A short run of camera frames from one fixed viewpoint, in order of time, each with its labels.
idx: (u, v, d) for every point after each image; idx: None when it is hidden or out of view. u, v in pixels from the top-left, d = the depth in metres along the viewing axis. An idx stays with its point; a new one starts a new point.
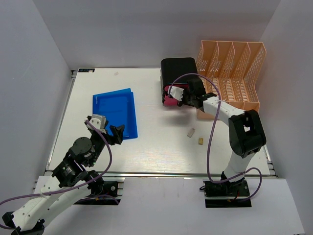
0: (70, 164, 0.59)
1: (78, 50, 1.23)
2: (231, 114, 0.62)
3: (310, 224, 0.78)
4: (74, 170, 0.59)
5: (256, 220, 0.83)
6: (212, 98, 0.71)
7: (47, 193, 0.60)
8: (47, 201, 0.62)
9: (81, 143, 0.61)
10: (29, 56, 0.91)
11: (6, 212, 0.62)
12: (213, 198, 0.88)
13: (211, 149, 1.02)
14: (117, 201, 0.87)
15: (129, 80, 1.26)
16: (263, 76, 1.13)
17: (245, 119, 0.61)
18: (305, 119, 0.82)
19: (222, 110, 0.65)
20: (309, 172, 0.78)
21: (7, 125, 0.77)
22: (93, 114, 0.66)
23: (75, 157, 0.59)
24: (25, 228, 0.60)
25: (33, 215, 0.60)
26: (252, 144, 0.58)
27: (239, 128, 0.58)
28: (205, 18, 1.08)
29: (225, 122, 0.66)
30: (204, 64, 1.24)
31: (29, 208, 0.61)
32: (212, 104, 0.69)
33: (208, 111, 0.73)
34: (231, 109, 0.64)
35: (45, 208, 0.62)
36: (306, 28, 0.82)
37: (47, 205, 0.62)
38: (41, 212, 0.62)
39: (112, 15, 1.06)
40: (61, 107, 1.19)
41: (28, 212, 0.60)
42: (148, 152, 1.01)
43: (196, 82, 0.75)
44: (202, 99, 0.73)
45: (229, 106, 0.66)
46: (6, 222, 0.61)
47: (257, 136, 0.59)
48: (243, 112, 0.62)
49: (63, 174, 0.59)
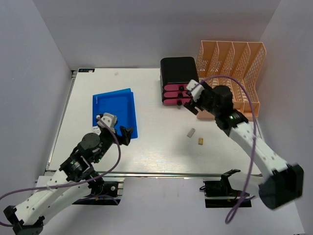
0: (78, 159, 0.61)
1: (78, 50, 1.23)
2: (271, 166, 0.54)
3: (310, 224, 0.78)
4: (82, 165, 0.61)
5: (256, 220, 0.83)
6: (243, 126, 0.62)
7: (54, 187, 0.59)
8: (53, 196, 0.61)
9: (90, 138, 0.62)
10: (29, 55, 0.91)
11: (8, 206, 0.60)
12: (213, 199, 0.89)
13: (211, 149, 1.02)
14: (117, 202, 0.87)
15: (129, 80, 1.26)
16: (263, 76, 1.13)
17: (285, 171, 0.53)
18: (305, 119, 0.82)
19: (258, 153, 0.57)
20: (309, 172, 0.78)
21: (7, 124, 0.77)
22: (105, 112, 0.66)
23: (83, 152, 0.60)
24: (27, 222, 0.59)
25: (37, 209, 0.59)
26: (288, 202, 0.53)
27: (279, 187, 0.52)
28: (206, 18, 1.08)
29: (258, 164, 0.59)
30: (204, 64, 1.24)
31: (33, 201, 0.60)
32: (245, 138, 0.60)
33: (234, 138, 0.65)
34: (271, 158, 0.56)
35: (49, 203, 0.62)
36: (306, 28, 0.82)
37: (51, 199, 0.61)
38: (44, 207, 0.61)
39: (112, 15, 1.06)
40: (61, 107, 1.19)
41: (33, 206, 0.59)
42: (148, 152, 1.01)
43: (225, 98, 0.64)
44: (232, 123, 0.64)
45: (266, 149, 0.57)
46: (8, 215, 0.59)
47: (297, 195, 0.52)
48: (285, 164, 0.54)
49: (70, 169, 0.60)
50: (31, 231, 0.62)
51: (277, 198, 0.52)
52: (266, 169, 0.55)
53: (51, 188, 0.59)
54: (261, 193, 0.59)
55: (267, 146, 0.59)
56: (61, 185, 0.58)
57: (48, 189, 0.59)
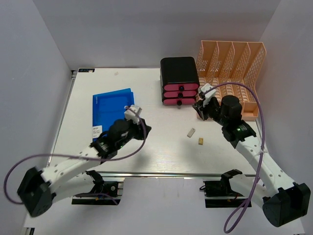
0: (105, 141, 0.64)
1: (77, 50, 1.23)
2: (278, 185, 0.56)
3: (310, 224, 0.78)
4: (109, 147, 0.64)
5: (256, 220, 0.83)
6: (250, 139, 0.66)
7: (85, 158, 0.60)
8: (80, 168, 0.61)
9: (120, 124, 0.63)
10: (29, 56, 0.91)
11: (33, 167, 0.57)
12: (213, 199, 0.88)
13: (211, 149, 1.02)
14: (116, 202, 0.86)
15: (129, 80, 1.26)
16: (263, 76, 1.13)
17: (291, 189, 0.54)
18: (305, 119, 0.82)
19: (265, 170, 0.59)
20: (309, 172, 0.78)
21: (7, 124, 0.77)
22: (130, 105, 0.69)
23: (113, 135, 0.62)
24: (52, 186, 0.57)
25: (66, 175, 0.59)
26: (290, 220, 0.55)
27: (285, 208, 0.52)
28: (206, 18, 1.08)
29: (263, 179, 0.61)
30: (204, 64, 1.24)
31: (63, 167, 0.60)
32: (252, 153, 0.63)
33: (241, 152, 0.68)
34: (277, 176, 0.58)
35: (76, 173, 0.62)
36: (306, 28, 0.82)
37: (78, 170, 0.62)
38: (71, 176, 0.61)
39: (112, 15, 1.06)
40: (61, 107, 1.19)
41: (61, 171, 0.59)
42: (148, 152, 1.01)
43: (235, 110, 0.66)
44: (239, 134, 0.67)
45: (273, 166, 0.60)
46: (32, 175, 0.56)
47: (301, 212, 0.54)
48: (291, 183, 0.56)
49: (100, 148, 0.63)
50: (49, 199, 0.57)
51: (281, 217, 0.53)
52: (272, 187, 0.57)
53: (82, 158, 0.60)
54: (263, 208, 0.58)
55: (273, 162, 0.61)
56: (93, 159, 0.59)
57: (79, 159, 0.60)
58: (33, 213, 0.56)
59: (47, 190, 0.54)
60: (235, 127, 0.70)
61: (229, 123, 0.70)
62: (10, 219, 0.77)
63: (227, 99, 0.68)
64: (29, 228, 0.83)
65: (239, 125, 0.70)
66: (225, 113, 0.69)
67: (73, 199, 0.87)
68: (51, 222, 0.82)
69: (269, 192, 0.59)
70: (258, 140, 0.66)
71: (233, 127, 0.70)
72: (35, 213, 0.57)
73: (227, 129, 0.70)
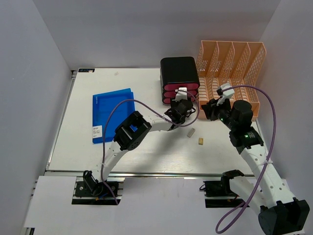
0: (173, 115, 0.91)
1: (77, 50, 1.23)
2: (277, 197, 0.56)
3: (310, 224, 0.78)
4: (176, 119, 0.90)
5: (255, 220, 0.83)
6: (257, 148, 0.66)
7: (167, 119, 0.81)
8: (163, 124, 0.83)
9: (184, 103, 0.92)
10: (29, 56, 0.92)
11: (137, 110, 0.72)
12: (213, 199, 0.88)
13: (211, 149, 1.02)
14: (117, 202, 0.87)
15: (129, 80, 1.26)
16: (263, 76, 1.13)
17: (290, 203, 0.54)
18: (305, 119, 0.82)
19: (266, 181, 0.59)
20: (309, 172, 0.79)
21: (7, 124, 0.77)
22: (180, 89, 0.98)
23: (180, 109, 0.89)
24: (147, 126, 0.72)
25: (156, 123, 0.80)
26: (284, 232, 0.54)
27: (280, 220, 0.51)
28: (206, 18, 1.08)
29: (262, 188, 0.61)
30: (204, 64, 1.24)
31: (154, 117, 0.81)
32: (256, 162, 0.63)
33: (245, 157, 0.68)
34: (278, 188, 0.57)
35: (157, 128, 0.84)
36: (307, 28, 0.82)
37: (159, 127, 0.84)
38: (155, 128, 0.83)
39: (112, 15, 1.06)
40: (61, 106, 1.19)
41: (155, 119, 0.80)
42: (148, 152, 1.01)
43: (245, 116, 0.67)
44: (246, 141, 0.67)
45: (275, 177, 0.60)
46: (138, 114, 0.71)
47: (296, 227, 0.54)
48: (292, 198, 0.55)
49: (175, 116, 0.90)
50: (143, 136, 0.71)
51: (275, 228, 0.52)
52: (271, 198, 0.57)
53: (166, 119, 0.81)
54: (258, 217, 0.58)
55: (276, 174, 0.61)
56: (169, 121, 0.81)
57: (163, 119, 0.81)
58: (129, 146, 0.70)
59: (148, 129, 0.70)
60: (243, 132, 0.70)
61: (237, 128, 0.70)
62: (10, 219, 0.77)
63: (239, 104, 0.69)
64: (29, 228, 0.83)
65: (247, 131, 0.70)
66: (235, 118, 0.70)
67: (73, 199, 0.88)
68: (50, 222, 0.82)
69: (267, 203, 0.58)
70: (264, 150, 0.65)
71: (240, 132, 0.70)
72: (130, 148, 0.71)
73: (234, 134, 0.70)
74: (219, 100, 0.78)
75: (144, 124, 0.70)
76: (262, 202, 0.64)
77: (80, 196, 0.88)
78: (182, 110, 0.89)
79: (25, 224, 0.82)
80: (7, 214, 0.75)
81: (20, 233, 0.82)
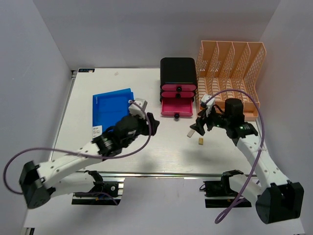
0: (110, 138, 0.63)
1: (78, 51, 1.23)
2: (271, 179, 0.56)
3: (310, 224, 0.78)
4: (113, 143, 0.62)
5: (256, 220, 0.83)
6: (251, 137, 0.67)
7: (84, 155, 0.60)
8: (81, 162, 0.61)
9: (125, 121, 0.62)
10: (29, 56, 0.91)
11: (31, 162, 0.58)
12: (213, 199, 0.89)
13: (211, 149, 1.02)
14: (116, 202, 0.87)
15: (129, 81, 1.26)
16: (264, 76, 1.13)
17: (285, 188, 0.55)
18: (305, 119, 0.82)
19: (260, 166, 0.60)
20: (309, 172, 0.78)
21: (7, 124, 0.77)
22: (132, 102, 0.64)
23: (117, 131, 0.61)
24: (48, 182, 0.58)
25: (61, 172, 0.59)
26: (281, 219, 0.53)
27: (276, 202, 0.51)
28: (206, 18, 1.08)
29: (259, 176, 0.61)
30: (204, 64, 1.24)
31: (59, 163, 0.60)
32: (250, 149, 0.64)
33: (241, 148, 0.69)
34: (272, 172, 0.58)
35: (74, 169, 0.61)
36: (306, 28, 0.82)
37: (75, 167, 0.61)
38: (69, 171, 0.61)
39: (112, 15, 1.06)
40: (61, 106, 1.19)
41: (58, 168, 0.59)
42: (148, 152, 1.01)
43: (237, 108, 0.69)
44: (240, 132, 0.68)
45: (269, 163, 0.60)
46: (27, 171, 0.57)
47: (293, 213, 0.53)
48: (285, 180, 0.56)
49: (110, 141, 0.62)
50: (43, 194, 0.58)
51: (272, 213, 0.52)
52: (265, 181, 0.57)
53: (81, 155, 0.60)
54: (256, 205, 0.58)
55: (271, 160, 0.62)
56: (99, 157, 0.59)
57: (78, 155, 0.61)
58: (31, 206, 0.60)
59: (40, 189, 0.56)
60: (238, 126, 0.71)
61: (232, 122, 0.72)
62: (10, 219, 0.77)
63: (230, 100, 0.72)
64: (29, 228, 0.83)
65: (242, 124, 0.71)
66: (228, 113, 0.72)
67: (74, 199, 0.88)
68: (50, 222, 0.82)
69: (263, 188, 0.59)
70: (259, 139, 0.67)
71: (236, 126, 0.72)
72: (33, 206, 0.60)
73: (230, 128, 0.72)
74: (206, 110, 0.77)
75: (35, 182, 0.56)
76: (259, 192, 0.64)
77: (80, 196, 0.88)
78: (120, 134, 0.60)
79: (25, 224, 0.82)
80: (6, 214, 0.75)
81: (20, 233, 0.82)
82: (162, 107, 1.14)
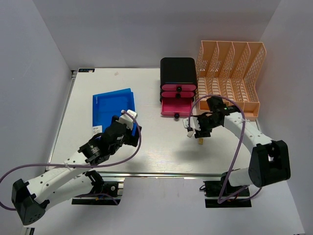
0: (98, 145, 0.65)
1: (78, 51, 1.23)
2: (256, 141, 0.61)
3: (310, 224, 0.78)
4: (101, 149, 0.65)
5: (256, 219, 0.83)
6: (234, 114, 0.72)
7: (72, 166, 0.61)
8: (70, 174, 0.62)
9: (113, 128, 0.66)
10: (28, 56, 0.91)
11: (19, 179, 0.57)
12: (213, 199, 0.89)
13: (211, 149, 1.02)
14: (116, 202, 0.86)
15: (129, 81, 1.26)
16: (264, 76, 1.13)
17: (271, 149, 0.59)
18: (305, 119, 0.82)
19: (247, 133, 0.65)
20: (309, 171, 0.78)
21: (8, 124, 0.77)
22: (125, 111, 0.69)
23: (106, 137, 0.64)
24: (39, 197, 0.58)
25: (52, 185, 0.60)
26: (274, 180, 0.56)
27: (263, 160, 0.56)
28: (206, 18, 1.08)
29: (248, 146, 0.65)
30: (204, 64, 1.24)
31: (48, 177, 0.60)
32: (235, 122, 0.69)
33: (229, 127, 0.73)
34: (257, 136, 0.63)
35: (64, 180, 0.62)
36: (307, 28, 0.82)
37: (65, 178, 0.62)
38: (59, 183, 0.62)
39: (112, 15, 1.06)
40: (61, 106, 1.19)
41: (48, 182, 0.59)
42: (148, 152, 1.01)
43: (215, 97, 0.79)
44: (225, 112, 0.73)
45: (254, 130, 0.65)
46: (16, 190, 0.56)
47: (283, 172, 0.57)
48: (269, 140, 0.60)
49: (98, 148, 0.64)
50: (37, 209, 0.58)
51: (263, 172, 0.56)
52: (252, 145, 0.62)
53: (69, 166, 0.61)
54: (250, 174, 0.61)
55: (255, 128, 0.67)
56: (80, 165, 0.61)
57: (66, 167, 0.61)
58: (26, 221, 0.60)
59: (33, 206, 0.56)
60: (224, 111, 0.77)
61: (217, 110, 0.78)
62: (10, 219, 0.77)
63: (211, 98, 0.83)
64: (29, 228, 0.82)
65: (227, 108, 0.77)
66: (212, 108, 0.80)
67: (74, 199, 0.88)
68: (50, 221, 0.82)
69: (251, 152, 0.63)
70: None
71: None
72: (28, 221, 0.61)
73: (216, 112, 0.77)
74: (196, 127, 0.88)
75: (27, 199, 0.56)
76: None
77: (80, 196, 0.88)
78: (109, 140, 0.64)
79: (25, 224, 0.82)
80: (6, 214, 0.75)
81: (20, 233, 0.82)
82: (162, 107, 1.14)
